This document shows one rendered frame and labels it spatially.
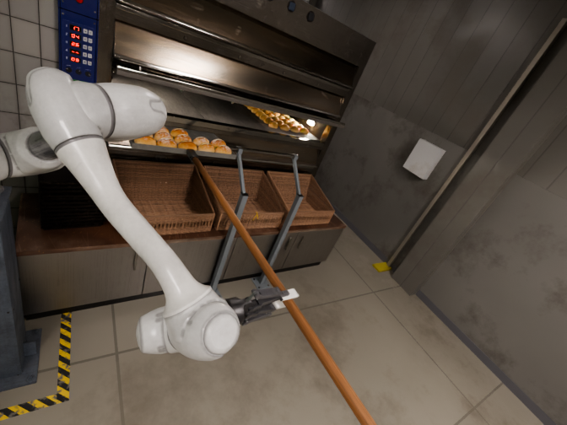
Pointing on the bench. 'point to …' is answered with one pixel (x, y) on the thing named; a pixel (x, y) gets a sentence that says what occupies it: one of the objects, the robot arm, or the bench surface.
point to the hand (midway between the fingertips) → (285, 298)
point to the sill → (240, 129)
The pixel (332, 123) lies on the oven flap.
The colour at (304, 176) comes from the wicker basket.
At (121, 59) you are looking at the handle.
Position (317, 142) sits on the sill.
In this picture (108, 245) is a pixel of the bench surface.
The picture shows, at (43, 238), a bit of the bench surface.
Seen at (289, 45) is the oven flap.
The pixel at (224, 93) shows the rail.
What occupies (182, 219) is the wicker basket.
